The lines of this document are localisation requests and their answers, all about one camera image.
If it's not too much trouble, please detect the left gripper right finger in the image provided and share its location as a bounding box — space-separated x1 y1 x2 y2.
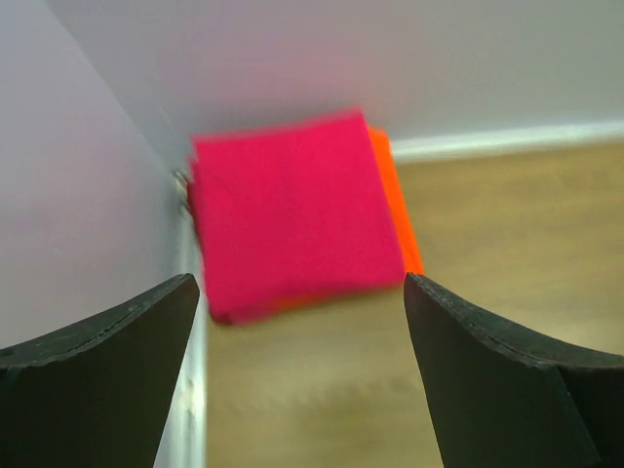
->
404 273 623 468

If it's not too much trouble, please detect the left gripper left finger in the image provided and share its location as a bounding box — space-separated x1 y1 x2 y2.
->
1 274 200 467

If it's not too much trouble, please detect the crimson t shirt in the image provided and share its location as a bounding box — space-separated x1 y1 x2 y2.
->
188 110 405 325

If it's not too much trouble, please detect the folded orange t shirt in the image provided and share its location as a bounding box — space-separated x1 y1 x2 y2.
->
270 125 425 317

